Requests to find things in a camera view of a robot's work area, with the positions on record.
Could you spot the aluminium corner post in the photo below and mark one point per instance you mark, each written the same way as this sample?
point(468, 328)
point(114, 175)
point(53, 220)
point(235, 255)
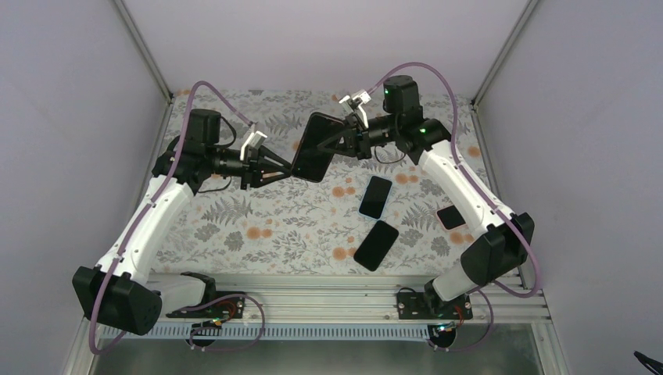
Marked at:
point(143, 50)
point(505, 50)

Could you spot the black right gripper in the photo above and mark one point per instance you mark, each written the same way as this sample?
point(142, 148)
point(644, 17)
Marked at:
point(356, 134)

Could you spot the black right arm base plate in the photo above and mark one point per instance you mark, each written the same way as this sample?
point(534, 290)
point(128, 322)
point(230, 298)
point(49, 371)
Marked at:
point(415, 305)

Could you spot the floral patterned table mat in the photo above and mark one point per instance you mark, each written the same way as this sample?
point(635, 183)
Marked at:
point(295, 226)

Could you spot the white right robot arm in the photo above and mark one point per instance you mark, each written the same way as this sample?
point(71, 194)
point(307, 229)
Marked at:
point(501, 237)

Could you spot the perforated cable tray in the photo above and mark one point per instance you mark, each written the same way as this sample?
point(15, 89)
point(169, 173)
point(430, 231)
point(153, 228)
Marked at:
point(285, 331)

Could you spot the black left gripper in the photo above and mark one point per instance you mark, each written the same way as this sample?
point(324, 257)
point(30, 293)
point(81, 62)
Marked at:
point(251, 166)

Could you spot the aluminium right corner post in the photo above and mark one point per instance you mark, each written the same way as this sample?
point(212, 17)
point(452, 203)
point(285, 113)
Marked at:
point(505, 50)

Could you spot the phone in blue case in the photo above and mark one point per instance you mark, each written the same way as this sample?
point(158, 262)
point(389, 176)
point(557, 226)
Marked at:
point(375, 197)

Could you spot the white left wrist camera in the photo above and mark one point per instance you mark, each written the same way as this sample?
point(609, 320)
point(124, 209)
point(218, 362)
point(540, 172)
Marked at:
point(252, 140)

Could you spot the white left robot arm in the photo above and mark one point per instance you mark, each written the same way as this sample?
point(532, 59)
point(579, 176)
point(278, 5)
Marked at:
point(116, 291)

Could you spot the aluminium left corner post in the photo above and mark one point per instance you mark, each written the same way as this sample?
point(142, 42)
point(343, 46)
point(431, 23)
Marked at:
point(143, 50)

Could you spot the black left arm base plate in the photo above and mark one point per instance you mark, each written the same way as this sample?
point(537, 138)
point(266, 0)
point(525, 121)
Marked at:
point(223, 305)

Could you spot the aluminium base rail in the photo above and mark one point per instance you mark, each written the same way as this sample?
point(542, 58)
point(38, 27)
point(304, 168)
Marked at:
point(366, 299)

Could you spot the phone in peach case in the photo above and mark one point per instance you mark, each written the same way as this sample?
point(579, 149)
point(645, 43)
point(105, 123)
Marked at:
point(450, 217)

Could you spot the black phone without case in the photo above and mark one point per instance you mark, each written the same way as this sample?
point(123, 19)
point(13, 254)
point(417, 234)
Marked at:
point(376, 246)

